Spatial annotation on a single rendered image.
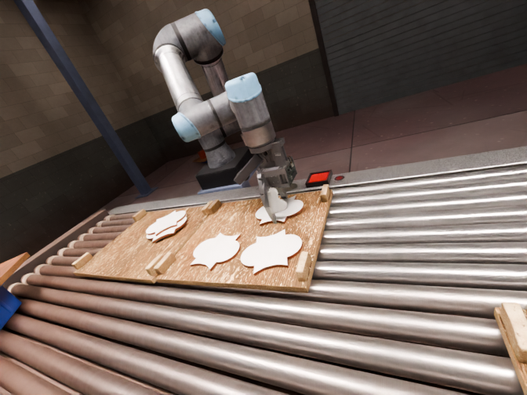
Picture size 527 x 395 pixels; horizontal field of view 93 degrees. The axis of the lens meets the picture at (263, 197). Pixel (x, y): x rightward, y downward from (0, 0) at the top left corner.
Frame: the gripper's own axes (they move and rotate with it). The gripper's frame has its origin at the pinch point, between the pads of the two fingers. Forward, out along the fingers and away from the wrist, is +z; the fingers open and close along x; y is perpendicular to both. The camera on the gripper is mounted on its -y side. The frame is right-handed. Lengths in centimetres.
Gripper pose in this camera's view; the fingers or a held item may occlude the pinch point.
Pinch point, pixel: (278, 209)
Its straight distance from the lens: 71.6
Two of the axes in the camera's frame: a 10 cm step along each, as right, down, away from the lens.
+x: 3.5, -5.4, 7.7
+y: 8.8, -1.0, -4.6
